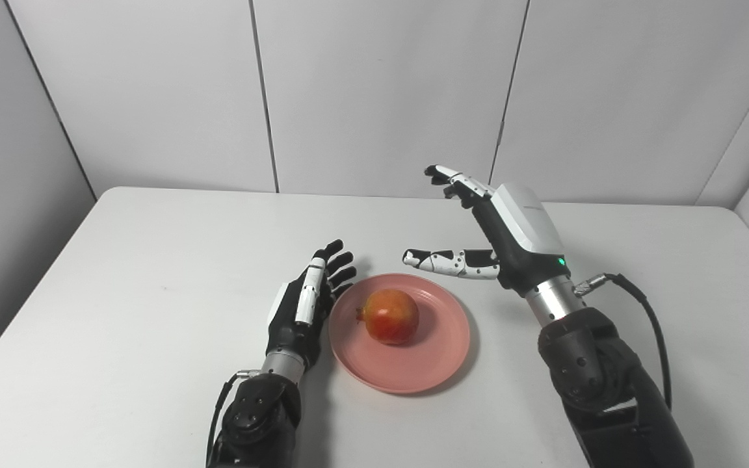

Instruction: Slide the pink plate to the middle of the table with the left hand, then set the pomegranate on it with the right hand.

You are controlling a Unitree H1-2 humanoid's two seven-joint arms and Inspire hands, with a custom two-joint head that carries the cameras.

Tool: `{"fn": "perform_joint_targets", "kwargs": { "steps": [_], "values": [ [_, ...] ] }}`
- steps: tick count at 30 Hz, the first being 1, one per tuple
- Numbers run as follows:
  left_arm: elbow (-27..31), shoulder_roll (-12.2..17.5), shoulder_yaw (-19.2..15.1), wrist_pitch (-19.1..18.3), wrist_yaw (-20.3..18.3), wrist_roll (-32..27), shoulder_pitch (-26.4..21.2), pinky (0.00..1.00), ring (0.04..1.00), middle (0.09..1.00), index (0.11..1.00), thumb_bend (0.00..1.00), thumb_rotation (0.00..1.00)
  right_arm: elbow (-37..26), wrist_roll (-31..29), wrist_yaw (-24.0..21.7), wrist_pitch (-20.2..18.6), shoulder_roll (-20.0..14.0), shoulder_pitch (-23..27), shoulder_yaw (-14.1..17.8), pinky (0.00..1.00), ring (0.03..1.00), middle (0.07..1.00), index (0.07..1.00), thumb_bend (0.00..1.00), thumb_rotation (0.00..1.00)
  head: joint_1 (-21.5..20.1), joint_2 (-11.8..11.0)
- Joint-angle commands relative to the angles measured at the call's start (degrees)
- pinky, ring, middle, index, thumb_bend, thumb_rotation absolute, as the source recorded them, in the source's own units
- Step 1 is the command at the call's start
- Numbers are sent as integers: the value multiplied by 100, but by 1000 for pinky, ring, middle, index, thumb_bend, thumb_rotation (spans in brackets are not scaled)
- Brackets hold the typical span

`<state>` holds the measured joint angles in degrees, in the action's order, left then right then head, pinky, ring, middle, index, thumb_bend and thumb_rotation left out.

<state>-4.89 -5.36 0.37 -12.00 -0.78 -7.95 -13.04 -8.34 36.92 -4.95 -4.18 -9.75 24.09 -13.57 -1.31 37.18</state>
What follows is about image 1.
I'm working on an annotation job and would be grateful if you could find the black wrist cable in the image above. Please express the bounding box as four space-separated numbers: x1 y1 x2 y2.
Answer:
205 369 261 468
573 273 673 411

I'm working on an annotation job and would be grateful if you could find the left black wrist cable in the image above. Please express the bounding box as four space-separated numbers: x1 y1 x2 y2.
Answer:
205 369 261 468

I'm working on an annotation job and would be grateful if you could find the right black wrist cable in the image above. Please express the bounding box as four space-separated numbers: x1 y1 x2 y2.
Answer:
573 273 673 411

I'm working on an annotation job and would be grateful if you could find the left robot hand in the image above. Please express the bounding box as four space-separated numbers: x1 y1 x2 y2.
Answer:
265 239 357 371

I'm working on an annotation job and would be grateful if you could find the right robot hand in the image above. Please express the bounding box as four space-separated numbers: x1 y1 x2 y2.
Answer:
402 164 571 298

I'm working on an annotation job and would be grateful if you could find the red pomegranate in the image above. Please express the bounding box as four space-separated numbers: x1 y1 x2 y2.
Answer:
356 289 421 346

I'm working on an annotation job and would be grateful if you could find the pink plate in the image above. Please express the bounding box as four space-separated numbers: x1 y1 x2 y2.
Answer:
328 273 471 395

